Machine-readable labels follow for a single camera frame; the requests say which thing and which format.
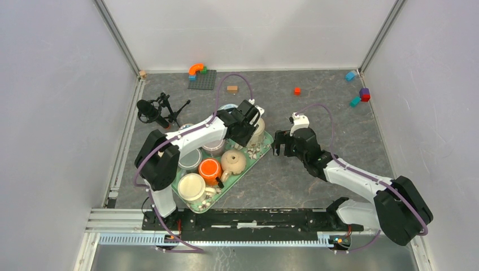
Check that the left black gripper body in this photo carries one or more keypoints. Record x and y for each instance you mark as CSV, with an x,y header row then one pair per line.
x,y
243,137

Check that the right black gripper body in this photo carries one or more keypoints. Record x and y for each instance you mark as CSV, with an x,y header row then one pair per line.
x,y
290,149

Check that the tan ceramic mug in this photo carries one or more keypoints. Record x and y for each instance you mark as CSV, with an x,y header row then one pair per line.
x,y
233,162

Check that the light blue ribbed mug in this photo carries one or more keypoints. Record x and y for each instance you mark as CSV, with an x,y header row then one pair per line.
x,y
228,107

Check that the floral cream mug green inside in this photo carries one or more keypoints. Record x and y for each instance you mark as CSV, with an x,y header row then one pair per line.
x,y
258,135

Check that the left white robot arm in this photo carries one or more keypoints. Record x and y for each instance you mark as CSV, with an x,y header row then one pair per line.
x,y
158,158

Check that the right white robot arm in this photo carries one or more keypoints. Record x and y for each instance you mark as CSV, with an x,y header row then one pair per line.
x,y
393,206

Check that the mauve mug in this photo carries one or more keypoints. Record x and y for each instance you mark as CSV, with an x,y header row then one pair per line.
x,y
215,148

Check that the orange mug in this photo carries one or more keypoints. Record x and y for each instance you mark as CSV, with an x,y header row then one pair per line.
x,y
211,171

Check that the grey mug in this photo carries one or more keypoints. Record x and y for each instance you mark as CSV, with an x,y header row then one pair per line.
x,y
191,161

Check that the green floral tray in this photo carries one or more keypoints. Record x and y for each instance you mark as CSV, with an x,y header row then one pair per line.
x,y
253,155

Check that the brown wooden block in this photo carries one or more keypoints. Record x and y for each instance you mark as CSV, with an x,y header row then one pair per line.
x,y
232,89

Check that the grey lego baseplate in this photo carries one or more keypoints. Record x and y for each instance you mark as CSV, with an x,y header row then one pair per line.
x,y
204,81

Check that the teal block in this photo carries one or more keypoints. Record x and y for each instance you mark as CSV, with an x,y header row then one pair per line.
x,y
355,101

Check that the orange curved block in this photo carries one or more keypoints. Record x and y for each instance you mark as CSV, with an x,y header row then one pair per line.
x,y
196,69

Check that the purple red block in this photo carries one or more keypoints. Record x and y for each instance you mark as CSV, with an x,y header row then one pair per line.
x,y
364,94

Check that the blue block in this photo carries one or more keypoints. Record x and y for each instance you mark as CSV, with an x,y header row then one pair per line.
x,y
351,75

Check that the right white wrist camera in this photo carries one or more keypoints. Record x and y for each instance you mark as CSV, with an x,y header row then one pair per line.
x,y
299,121

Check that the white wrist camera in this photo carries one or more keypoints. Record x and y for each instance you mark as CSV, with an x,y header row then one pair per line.
x,y
258,110
299,121

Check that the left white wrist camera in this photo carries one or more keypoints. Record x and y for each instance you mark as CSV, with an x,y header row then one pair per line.
x,y
258,110

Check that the black mounting base rail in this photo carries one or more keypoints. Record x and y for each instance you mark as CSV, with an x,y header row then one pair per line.
x,y
256,224

